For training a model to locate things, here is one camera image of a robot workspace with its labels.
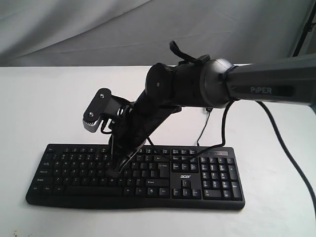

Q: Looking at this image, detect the black keyboard usb cable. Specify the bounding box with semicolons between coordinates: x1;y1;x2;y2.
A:
197;107;214;146

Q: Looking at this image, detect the black acer keyboard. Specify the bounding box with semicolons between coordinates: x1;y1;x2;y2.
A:
26;144;245;210

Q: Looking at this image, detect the black thick arm cable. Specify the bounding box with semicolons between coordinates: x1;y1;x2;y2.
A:
148;100;316;200

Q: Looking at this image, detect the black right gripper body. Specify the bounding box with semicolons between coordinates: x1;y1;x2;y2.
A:
112;95;182;153

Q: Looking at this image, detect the grey backdrop cloth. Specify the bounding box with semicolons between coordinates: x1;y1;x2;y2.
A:
0;0;313;67

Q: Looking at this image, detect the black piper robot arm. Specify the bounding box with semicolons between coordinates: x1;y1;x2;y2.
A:
107;41;316;177

